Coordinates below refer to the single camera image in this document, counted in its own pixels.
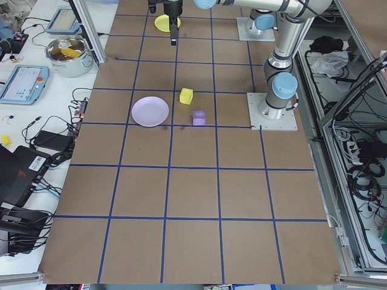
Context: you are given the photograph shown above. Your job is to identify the yellow foam block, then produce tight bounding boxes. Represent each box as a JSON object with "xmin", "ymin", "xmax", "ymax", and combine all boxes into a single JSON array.
[{"xmin": 179, "ymin": 88, "xmax": 194, "ymax": 106}]

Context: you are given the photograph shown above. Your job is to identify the purple foam block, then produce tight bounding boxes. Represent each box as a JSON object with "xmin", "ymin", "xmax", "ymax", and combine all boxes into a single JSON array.
[{"xmin": 192, "ymin": 109, "xmax": 207, "ymax": 127}]

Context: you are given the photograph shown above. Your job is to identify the yellow round plate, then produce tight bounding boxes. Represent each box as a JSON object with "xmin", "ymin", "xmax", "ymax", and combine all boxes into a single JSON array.
[{"xmin": 154, "ymin": 14, "xmax": 182, "ymax": 33}]

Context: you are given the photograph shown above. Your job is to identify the purple round plate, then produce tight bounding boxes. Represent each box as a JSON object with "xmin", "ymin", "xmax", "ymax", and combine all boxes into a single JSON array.
[{"xmin": 131, "ymin": 95, "xmax": 170, "ymax": 127}]

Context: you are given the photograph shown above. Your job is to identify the yellow item inside pot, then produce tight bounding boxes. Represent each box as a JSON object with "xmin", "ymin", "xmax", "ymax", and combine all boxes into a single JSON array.
[{"xmin": 60, "ymin": 47, "xmax": 81, "ymax": 60}]

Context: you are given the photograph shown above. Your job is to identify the stainless steel pot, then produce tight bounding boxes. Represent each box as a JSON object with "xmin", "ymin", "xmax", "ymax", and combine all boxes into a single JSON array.
[{"xmin": 45, "ymin": 35, "xmax": 93, "ymax": 79}]

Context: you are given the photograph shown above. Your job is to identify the glass pot lid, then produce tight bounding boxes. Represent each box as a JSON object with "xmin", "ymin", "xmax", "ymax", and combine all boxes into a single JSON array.
[{"xmin": 46, "ymin": 36, "xmax": 88, "ymax": 61}]

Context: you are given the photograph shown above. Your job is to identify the blue robot teach pendant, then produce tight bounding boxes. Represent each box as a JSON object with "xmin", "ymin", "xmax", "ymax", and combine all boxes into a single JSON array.
[
  {"xmin": 0, "ymin": 65, "xmax": 50, "ymax": 106},
  {"xmin": 45, "ymin": 8, "xmax": 82, "ymax": 34}
]

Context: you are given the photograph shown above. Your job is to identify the black hub with red plugs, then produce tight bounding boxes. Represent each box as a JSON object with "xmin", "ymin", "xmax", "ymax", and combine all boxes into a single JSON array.
[{"xmin": 68, "ymin": 99, "xmax": 89, "ymax": 122}]

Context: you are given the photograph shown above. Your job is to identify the black crumpled cloth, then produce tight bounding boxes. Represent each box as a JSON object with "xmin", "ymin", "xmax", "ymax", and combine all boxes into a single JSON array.
[{"xmin": 310, "ymin": 35, "xmax": 345, "ymax": 54}]

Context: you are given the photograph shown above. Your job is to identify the small red circuit board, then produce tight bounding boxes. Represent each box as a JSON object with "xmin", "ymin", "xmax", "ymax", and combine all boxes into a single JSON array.
[{"xmin": 11, "ymin": 30, "xmax": 30, "ymax": 44}]

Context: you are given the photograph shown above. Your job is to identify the white crumpled cloth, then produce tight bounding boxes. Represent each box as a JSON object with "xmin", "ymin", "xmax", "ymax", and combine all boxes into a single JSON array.
[{"xmin": 311, "ymin": 50, "xmax": 352, "ymax": 79}]

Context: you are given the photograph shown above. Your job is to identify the black power brick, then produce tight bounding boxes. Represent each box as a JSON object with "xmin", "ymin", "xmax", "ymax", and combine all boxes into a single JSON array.
[{"xmin": 31, "ymin": 129, "xmax": 74, "ymax": 151}]

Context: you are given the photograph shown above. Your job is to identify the black computer with red logo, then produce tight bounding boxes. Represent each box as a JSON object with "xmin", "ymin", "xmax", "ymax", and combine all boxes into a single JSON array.
[{"xmin": 0, "ymin": 144, "xmax": 53, "ymax": 209}]

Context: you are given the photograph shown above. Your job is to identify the white power strip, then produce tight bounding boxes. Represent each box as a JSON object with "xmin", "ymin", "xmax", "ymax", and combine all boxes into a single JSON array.
[{"xmin": 340, "ymin": 137, "xmax": 363, "ymax": 166}]

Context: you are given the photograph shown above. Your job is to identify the black docking device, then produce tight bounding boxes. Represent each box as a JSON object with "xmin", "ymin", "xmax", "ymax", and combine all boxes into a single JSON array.
[{"xmin": 0, "ymin": 207, "xmax": 53, "ymax": 256}]

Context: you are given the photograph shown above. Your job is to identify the aluminium profile bar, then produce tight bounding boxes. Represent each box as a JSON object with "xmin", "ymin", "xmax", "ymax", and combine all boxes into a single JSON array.
[
  {"xmin": 334, "ymin": 272, "xmax": 387, "ymax": 286},
  {"xmin": 0, "ymin": 271, "xmax": 46, "ymax": 285}
]

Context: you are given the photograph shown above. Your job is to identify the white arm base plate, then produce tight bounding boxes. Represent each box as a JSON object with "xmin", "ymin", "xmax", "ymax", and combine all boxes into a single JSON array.
[
  {"xmin": 246, "ymin": 92, "xmax": 299, "ymax": 131},
  {"xmin": 236, "ymin": 17, "xmax": 276, "ymax": 42}
]

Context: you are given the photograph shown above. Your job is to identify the aluminium profile post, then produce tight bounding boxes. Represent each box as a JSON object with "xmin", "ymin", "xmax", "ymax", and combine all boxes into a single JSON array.
[{"xmin": 68, "ymin": 0, "xmax": 106, "ymax": 64}]

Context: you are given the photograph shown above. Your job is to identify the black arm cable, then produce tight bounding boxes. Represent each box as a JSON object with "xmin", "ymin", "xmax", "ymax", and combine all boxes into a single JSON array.
[{"xmin": 294, "ymin": 0, "xmax": 337, "ymax": 24}]

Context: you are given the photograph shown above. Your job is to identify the V-shaped metal bar frame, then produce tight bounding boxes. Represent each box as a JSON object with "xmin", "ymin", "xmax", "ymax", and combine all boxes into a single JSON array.
[{"xmin": 294, "ymin": 0, "xmax": 387, "ymax": 286}]

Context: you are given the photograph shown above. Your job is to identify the black adapter in frame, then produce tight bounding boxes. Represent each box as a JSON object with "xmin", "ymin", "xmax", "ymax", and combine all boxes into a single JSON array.
[{"xmin": 358, "ymin": 139, "xmax": 379, "ymax": 158}]

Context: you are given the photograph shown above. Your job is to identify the black cable bundle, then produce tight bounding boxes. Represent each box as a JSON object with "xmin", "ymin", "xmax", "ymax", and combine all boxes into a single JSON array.
[{"xmin": 347, "ymin": 161, "xmax": 386, "ymax": 202}]

